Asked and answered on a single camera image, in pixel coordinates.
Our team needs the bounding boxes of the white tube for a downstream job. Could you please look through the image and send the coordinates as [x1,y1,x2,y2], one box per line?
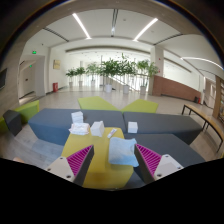
[106,127,118,139]

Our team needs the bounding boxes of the long grey upholstered seat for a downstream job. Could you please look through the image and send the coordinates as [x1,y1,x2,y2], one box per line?
[28,107,128,146]

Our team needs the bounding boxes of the dark grey seat block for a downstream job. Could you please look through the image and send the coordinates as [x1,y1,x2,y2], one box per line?
[2,109,23,137]

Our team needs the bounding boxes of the yellow framed picture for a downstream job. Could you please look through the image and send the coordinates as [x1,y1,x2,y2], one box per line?
[52,59,62,70]

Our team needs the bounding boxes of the small white cube box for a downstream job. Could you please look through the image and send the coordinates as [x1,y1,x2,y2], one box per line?
[127,121,139,134]

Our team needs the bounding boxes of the group of potted plants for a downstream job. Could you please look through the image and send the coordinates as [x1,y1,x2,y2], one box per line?
[65,53,160,95]

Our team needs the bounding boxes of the light blue towel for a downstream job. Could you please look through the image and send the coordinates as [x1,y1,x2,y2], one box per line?
[107,136,140,168]

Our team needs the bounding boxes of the white wet wipes pack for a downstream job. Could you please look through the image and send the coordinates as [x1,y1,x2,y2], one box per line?
[68,122,91,136]

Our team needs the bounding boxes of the green upholstered seat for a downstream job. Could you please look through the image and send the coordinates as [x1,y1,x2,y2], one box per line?
[77,96,121,112]
[120,98,160,114]
[0,99,40,134]

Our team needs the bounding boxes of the stack of white tissue packs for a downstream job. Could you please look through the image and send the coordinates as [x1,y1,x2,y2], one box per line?
[70,110,85,125]

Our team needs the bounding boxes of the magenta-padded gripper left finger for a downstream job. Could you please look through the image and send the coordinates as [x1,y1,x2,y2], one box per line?
[45,144,95,187]

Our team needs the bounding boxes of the ceiling strip lights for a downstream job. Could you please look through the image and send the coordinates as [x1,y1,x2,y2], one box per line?
[71,12,159,43]

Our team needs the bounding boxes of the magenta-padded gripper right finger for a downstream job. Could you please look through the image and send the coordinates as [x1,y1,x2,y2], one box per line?
[133,143,184,184]

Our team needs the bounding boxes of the wooden bench with black legs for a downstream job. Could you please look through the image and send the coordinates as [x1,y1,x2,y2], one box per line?
[181,103,224,154]

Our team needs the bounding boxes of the wooden shelf unit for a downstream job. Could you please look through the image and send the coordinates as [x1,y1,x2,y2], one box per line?
[212,74,224,124]

